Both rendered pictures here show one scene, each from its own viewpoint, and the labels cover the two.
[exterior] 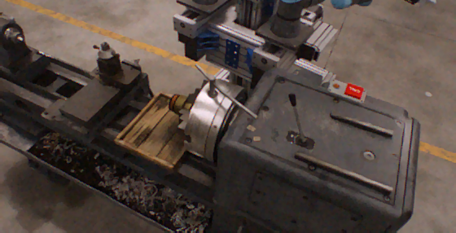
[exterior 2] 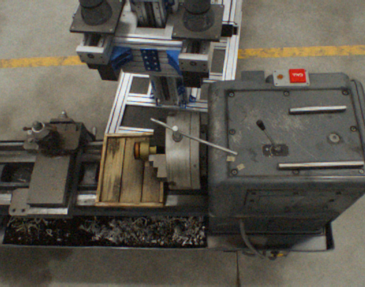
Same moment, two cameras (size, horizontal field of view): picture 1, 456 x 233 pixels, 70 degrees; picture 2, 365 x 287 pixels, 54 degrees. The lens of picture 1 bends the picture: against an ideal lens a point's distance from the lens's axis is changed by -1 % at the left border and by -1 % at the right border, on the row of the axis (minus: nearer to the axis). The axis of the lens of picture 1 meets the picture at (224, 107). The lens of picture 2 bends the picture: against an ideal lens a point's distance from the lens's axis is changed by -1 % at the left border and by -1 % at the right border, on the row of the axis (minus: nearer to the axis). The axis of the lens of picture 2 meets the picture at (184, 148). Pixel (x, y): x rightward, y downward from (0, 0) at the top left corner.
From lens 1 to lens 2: 45 cm
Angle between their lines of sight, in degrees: 19
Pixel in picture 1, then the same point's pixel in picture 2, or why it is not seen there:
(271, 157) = (260, 178)
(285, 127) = (258, 143)
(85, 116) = (56, 198)
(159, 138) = (132, 183)
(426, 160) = (350, 63)
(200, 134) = (183, 177)
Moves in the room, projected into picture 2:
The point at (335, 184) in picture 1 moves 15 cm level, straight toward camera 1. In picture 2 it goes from (320, 178) to (317, 221)
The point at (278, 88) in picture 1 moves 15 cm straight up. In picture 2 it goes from (232, 104) to (234, 80)
